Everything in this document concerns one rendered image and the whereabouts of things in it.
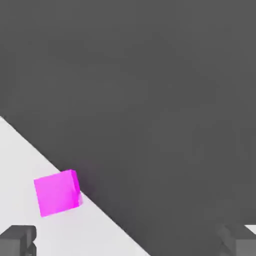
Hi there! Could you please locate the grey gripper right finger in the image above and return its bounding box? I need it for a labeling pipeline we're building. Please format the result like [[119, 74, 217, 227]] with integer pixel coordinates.
[[216, 223, 256, 256]]

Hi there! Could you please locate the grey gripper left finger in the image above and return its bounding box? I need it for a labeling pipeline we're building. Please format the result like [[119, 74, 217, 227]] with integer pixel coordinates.
[[0, 225, 37, 256]]

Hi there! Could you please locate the small magenta cube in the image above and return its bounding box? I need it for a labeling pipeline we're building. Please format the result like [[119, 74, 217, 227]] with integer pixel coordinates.
[[33, 168, 83, 218]]

